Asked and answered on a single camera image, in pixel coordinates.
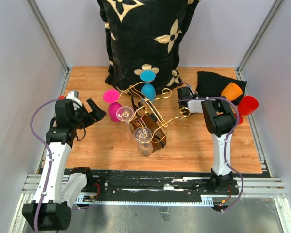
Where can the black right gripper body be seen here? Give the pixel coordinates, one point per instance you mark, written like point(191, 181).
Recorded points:
point(193, 96)

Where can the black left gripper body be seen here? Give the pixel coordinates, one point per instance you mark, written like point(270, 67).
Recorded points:
point(81, 119)

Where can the pink wine glass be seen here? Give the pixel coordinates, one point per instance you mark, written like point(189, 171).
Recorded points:
point(111, 97)

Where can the blue wine glass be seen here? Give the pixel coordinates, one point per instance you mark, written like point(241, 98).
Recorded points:
point(148, 89)

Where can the orange wine glass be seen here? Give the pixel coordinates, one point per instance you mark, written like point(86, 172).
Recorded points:
point(231, 92)

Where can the red wine glass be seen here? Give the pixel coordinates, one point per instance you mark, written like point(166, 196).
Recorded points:
point(246, 106)

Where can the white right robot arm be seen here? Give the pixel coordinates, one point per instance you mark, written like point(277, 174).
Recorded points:
point(220, 122)

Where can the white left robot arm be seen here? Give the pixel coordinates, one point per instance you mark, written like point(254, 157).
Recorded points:
point(51, 207)

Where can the clear wine glass far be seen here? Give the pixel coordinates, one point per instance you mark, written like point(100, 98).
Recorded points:
point(125, 114)

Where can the clear wine glass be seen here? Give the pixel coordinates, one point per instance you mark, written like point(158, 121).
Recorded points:
point(125, 114)
point(142, 136)

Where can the clear wine glass near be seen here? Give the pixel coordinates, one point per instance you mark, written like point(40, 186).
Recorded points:
point(142, 136)

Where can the black folded cloth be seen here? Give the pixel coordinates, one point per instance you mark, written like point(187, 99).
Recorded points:
point(210, 84)

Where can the black floral pillow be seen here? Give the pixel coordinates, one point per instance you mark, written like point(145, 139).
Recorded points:
point(145, 35)

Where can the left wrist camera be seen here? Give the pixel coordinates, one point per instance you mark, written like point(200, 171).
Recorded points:
point(73, 95)

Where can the gold wire wine glass rack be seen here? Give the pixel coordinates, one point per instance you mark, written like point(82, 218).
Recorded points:
point(147, 115)

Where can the black mounting rail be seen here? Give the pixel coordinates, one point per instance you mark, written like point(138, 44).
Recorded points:
point(150, 187)

